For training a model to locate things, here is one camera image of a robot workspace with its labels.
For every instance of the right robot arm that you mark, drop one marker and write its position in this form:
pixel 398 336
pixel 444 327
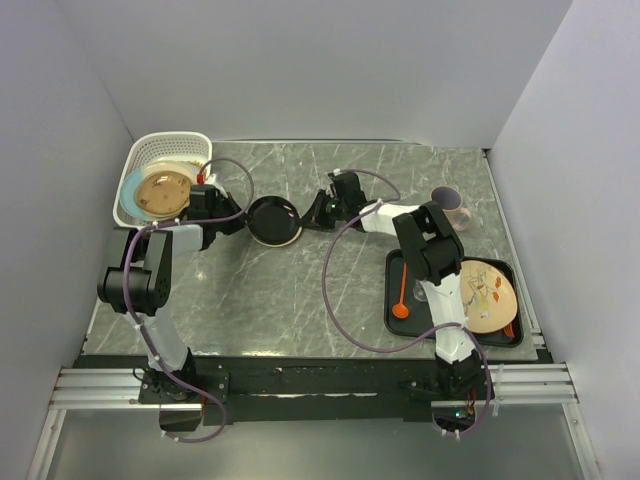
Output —
pixel 433 255

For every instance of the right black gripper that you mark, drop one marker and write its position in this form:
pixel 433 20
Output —
pixel 315 217

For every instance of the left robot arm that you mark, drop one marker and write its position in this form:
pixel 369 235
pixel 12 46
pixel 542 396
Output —
pixel 136 272

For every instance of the clear plastic cup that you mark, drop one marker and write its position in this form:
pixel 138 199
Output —
pixel 418 292

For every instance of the glossy black round plate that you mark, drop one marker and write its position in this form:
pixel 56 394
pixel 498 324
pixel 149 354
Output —
pixel 273 218

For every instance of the cream plate with blue leaves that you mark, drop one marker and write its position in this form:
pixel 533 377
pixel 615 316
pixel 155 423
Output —
pixel 127 208

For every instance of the cream plate with black patch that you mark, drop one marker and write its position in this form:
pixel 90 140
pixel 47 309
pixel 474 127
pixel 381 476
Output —
pixel 279 244

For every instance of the tan oval plate on tray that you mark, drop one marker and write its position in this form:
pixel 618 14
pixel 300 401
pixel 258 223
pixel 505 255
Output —
pixel 489 298

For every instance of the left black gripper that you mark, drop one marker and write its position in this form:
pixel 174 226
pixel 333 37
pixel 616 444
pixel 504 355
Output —
pixel 239 223

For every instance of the orange plastic spoon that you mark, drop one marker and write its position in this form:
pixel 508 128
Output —
pixel 400 309

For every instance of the aluminium rail frame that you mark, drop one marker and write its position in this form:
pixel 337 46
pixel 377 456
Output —
pixel 97 428

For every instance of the black plastic tray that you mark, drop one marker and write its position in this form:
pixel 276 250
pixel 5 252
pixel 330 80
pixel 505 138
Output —
pixel 420 319

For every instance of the white perforated plastic bin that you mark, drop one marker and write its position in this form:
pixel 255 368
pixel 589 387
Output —
pixel 184 146

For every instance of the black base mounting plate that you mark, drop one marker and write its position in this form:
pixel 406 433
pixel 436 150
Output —
pixel 254 389

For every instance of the pink mug purple inside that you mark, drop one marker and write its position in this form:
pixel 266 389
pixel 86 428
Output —
pixel 451 202

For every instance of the yellow round plate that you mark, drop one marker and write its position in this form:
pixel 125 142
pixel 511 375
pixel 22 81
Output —
pixel 184 168

